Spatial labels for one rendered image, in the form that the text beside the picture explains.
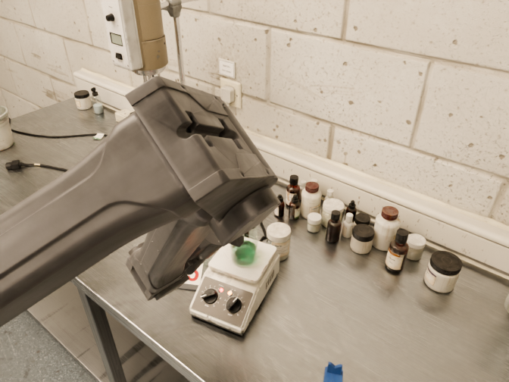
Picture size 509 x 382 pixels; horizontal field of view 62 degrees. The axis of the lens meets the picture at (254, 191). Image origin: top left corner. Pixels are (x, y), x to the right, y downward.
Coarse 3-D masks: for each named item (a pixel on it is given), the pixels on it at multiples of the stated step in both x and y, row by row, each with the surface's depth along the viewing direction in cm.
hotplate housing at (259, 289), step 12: (276, 252) 98; (276, 264) 98; (204, 276) 93; (216, 276) 93; (228, 276) 92; (264, 276) 93; (240, 288) 90; (252, 288) 90; (264, 288) 94; (192, 300) 92; (252, 300) 89; (192, 312) 91; (252, 312) 89; (216, 324) 90; (228, 324) 88
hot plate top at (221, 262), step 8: (224, 248) 97; (264, 248) 97; (272, 248) 97; (216, 256) 95; (224, 256) 95; (264, 256) 95; (272, 256) 95; (208, 264) 93; (216, 264) 93; (224, 264) 93; (232, 264) 93; (256, 264) 93; (264, 264) 93; (224, 272) 91; (232, 272) 91; (240, 272) 91; (248, 272) 91; (256, 272) 91; (248, 280) 89; (256, 280) 89
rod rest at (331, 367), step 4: (328, 364) 79; (332, 364) 79; (340, 364) 79; (328, 368) 80; (332, 368) 80; (336, 368) 79; (340, 368) 79; (324, 372) 81; (328, 372) 80; (332, 372) 80; (336, 372) 80; (340, 372) 80; (324, 376) 80; (328, 376) 80; (332, 376) 80; (336, 376) 80; (340, 376) 80; (324, 380) 79; (328, 380) 79; (332, 380) 79; (336, 380) 79; (340, 380) 79
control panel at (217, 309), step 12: (204, 288) 92; (216, 288) 91; (228, 288) 91; (216, 300) 90; (240, 300) 89; (204, 312) 89; (216, 312) 89; (228, 312) 88; (240, 312) 88; (240, 324) 87
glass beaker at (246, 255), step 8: (248, 232) 94; (256, 232) 91; (248, 240) 88; (256, 240) 89; (232, 248) 90; (240, 248) 89; (248, 248) 89; (256, 248) 90; (232, 256) 92; (240, 256) 90; (248, 256) 90; (256, 256) 92; (240, 264) 91; (248, 264) 92
